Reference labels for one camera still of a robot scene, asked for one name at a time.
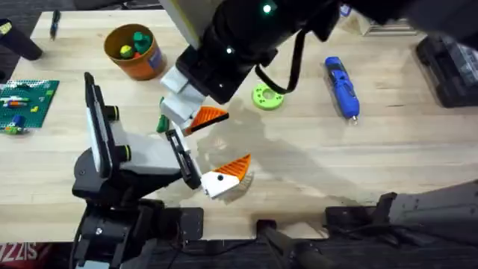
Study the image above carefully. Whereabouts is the orange ribbed wedge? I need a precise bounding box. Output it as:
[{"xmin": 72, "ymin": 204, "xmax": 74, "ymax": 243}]
[{"xmin": 184, "ymin": 105, "xmax": 230, "ymax": 136}]

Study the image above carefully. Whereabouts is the green toy vegetable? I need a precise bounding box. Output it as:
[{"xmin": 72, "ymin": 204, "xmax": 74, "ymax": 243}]
[{"xmin": 155, "ymin": 96, "xmax": 171, "ymax": 134}]

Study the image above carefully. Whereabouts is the blue electric screwdriver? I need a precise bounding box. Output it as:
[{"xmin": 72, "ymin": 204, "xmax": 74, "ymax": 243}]
[{"xmin": 323, "ymin": 55, "xmax": 361, "ymax": 126}]

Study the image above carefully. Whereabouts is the orange tub with toys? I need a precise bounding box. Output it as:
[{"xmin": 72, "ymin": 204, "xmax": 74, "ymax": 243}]
[{"xmin": 103, "ymin": 23, "xmax": 168, "ymax": 81}]

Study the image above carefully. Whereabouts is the upright flat wrist plate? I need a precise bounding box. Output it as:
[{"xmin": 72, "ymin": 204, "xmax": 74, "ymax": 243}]
[
  {"xmin": 159, "ymin": 0, "xmax": 226, "ymax": 50},
  {"xmin": 83, "ymin": 72, "xmax": 115, "ymax": 179}
]

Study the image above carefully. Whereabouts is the green disc with holes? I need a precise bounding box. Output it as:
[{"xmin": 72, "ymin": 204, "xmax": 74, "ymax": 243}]
[{"xmin": 252, "ymin": 82, "xmax": 285, "ymax": 111}]

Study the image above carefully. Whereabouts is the black pole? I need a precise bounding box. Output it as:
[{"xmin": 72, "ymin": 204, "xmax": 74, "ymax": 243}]
[{"xmin": 255, "ymin": 219, "xmax": 337, "ymax": 269}]

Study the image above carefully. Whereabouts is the black pen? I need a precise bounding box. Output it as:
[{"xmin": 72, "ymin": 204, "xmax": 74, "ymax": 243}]
[{"xmin": 49, "ymin": 9, "xmax": 62, "ymax": 42}]

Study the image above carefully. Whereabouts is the green board with blocks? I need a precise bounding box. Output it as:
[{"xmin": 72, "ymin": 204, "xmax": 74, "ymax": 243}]
[{"xmin": 0, "ymin": 78, "xmax": 60, "ymax": 136}]

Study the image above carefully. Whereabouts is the pale cardboard box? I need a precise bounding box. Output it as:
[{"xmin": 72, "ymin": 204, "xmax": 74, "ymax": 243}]
[{"xmin": 338, "ymin": 3, "xmax": 420, "ymax": 37}]

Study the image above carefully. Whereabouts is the black bar with yellow label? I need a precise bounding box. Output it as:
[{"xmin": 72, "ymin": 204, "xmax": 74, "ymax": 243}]
[{"xmin": 0, "ymin": 18, "xmax": 43, "ymax": 62}]

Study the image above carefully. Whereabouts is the red box with white print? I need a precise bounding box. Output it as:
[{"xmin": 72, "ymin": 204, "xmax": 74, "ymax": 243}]
[{"xmin": 0, "ymin": 241, "xmax": 52, "ymax": 269}]

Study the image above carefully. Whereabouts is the black tool case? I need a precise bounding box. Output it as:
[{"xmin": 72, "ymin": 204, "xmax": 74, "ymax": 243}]
[{"xmin": 415, "ymin": 32, "xmax": 478, "ymax": 110}]

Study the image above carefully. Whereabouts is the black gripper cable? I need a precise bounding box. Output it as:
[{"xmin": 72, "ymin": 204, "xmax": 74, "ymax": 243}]
[{"xmin": 255, "ymin": 28, "xmax": 308, "ymax": 95}]

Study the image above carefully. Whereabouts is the black rail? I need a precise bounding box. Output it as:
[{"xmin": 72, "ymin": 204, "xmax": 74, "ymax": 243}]
[{"xmin": 70, "ymin": 204, "xmax": 478, "ymax": 269}]

